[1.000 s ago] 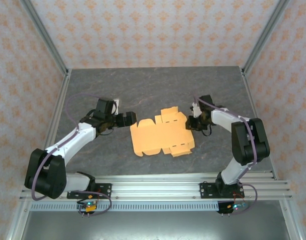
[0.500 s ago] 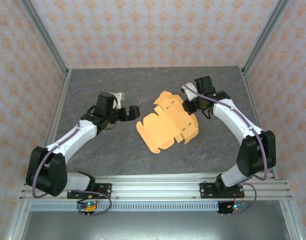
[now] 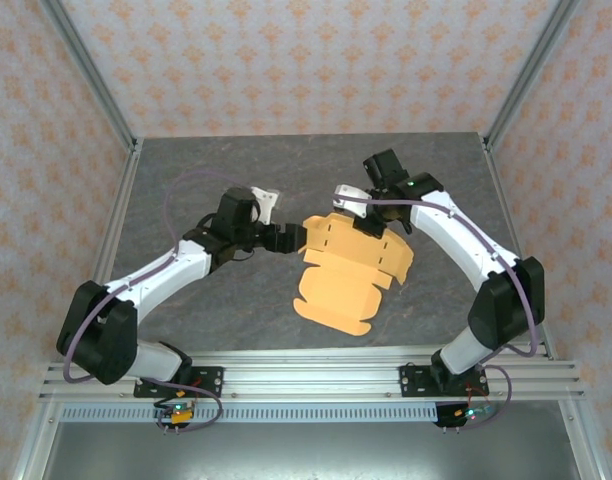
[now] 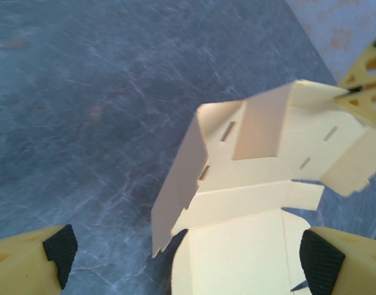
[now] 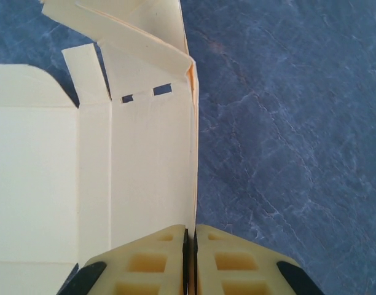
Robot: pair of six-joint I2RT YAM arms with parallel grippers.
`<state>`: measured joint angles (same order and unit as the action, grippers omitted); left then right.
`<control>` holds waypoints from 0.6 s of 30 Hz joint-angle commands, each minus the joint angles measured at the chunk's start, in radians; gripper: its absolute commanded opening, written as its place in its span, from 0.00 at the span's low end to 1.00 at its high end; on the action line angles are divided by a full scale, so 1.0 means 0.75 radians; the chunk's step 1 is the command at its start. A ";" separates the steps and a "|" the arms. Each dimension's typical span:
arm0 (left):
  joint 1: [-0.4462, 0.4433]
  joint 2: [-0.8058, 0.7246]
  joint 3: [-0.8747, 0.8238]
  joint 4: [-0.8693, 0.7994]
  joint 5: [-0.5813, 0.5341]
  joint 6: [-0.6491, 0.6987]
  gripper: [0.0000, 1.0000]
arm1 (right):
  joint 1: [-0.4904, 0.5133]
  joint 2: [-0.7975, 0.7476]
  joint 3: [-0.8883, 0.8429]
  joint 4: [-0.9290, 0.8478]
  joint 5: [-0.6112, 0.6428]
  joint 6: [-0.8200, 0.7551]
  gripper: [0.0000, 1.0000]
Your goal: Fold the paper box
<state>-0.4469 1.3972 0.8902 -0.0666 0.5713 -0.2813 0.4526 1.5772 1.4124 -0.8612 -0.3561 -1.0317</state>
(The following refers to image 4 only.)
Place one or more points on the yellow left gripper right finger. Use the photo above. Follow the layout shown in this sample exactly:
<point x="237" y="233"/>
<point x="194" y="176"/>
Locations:
<point x="344" y="264"/>

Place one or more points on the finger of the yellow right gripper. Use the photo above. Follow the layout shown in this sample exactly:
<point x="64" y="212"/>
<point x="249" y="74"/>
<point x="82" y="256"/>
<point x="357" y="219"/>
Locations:
<point x="358" y="75"/>
<point x="364" y="106"/>

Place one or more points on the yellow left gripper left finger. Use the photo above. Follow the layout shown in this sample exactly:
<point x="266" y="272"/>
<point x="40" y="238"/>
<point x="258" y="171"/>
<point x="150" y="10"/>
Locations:
<point x="19" y="264"/>

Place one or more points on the pale yellow paper box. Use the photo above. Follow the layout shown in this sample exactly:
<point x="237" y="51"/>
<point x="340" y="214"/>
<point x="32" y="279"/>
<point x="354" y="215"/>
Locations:
<point x="252" y="184"/>

